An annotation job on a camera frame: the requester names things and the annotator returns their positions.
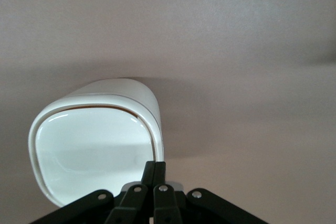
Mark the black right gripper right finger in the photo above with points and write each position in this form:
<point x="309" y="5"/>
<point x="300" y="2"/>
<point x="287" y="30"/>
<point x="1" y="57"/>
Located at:
<point x="168" y="203"/>

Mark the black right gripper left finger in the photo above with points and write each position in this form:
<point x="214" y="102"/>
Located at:
<point x="131" y="203"/>

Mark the white trash can with lid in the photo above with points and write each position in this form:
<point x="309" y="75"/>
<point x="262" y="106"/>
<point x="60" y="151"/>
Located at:
<point x="92" y="142"/>

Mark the brown table cover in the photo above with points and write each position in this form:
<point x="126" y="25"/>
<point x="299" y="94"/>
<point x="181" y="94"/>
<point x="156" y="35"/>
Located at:
<point x="210" y="51"/>

